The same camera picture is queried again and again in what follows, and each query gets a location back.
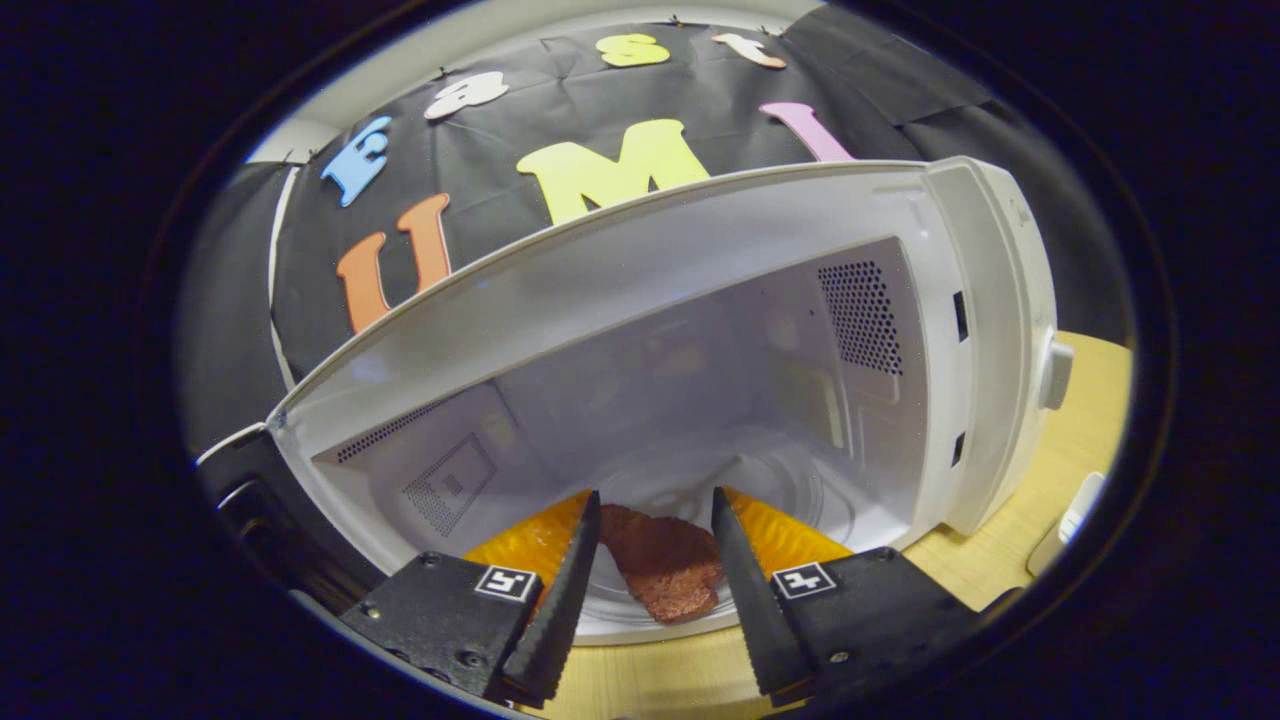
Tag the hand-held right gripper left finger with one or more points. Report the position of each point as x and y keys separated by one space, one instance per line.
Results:
x=560 y=620

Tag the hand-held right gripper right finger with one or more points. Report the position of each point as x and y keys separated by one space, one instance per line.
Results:
x=765 y=620

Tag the reddish brown meat piece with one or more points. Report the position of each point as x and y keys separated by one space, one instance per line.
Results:
x=665 y=570

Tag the white microwave oven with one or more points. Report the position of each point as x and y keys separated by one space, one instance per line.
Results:
x=700 y=250

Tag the white rectangular tray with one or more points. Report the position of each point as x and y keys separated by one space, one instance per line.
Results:
x=1070 y=525

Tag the black backdrop cloth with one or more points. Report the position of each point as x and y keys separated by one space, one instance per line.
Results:
x=500 y=140

